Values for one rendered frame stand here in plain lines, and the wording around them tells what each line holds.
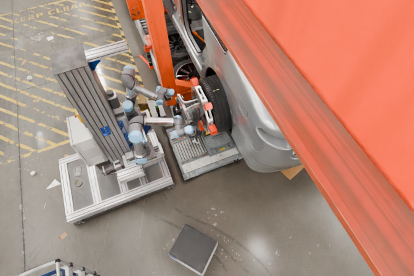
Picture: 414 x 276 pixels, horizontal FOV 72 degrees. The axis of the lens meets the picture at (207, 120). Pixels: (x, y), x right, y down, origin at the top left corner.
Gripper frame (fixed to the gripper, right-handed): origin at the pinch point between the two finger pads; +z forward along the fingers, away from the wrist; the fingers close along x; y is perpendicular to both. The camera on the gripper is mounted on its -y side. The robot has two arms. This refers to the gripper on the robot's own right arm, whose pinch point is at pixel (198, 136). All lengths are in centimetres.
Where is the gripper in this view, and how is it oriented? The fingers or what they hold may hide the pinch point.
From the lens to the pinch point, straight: 289.0
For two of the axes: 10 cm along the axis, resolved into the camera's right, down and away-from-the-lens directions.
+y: -9.8, 0.3, 1.7
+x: -0.1, 9.7, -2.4
